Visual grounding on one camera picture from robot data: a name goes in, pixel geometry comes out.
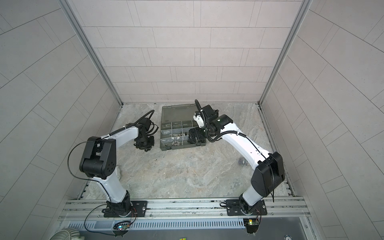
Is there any grey compartment organizer box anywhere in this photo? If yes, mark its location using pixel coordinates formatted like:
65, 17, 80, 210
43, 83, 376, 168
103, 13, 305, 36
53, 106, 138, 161
160, 104, 207, 151

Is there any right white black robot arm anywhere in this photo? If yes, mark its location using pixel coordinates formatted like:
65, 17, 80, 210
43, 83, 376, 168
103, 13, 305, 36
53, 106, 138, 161
189, 100, 285, 214

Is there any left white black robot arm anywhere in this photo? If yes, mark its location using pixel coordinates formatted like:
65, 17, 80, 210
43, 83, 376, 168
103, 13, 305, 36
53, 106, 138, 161
80, 117, 159, 208

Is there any white square clock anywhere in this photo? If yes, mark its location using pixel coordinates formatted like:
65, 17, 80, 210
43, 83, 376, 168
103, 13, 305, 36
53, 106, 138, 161
116, 166, 121, 180

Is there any glitter tube with cap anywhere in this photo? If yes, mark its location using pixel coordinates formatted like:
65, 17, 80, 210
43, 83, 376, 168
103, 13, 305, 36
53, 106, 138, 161
238, 158, 249, 166

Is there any left controller board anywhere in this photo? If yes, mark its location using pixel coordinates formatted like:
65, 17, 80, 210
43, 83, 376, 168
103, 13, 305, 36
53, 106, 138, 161
113, 221, 132, 236

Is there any controller board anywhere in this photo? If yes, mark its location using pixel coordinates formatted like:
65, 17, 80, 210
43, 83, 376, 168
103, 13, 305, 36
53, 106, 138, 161
243, 218, 261, 234
113, 221, 132, 236

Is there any right controller board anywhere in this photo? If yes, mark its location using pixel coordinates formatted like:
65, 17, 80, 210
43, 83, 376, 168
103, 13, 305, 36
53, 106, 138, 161
243, 218, 261, 234

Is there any white fan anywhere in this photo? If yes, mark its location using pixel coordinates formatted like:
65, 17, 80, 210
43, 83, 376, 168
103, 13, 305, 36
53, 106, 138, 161
50, 228, 85, 240

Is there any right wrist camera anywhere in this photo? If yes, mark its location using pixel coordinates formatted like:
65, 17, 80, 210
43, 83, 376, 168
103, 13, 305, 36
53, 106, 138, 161
193, 112, 205, 128

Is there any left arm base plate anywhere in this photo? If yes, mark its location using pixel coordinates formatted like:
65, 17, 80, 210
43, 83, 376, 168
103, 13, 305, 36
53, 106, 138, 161
102, 201, 148, 218

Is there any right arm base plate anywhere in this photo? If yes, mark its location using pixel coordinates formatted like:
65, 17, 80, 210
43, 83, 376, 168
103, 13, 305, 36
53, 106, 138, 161
220, 199, 268, 216

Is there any aluminium rail frame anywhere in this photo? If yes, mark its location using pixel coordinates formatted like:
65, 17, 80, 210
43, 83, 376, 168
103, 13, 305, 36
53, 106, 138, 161
59, 196, 311, 221

